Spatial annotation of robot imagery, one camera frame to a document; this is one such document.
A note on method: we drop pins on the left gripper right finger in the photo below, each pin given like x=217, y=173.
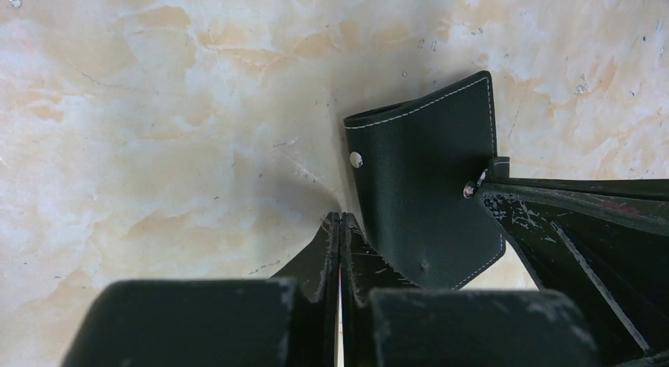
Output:
x=387, y=321

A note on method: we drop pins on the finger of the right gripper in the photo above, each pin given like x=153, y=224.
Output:
x=608, y=255
x=643, y=189

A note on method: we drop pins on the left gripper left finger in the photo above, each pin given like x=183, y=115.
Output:
x=288, y=319

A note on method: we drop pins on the black leather card holder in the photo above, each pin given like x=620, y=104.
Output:
x=416, y=159

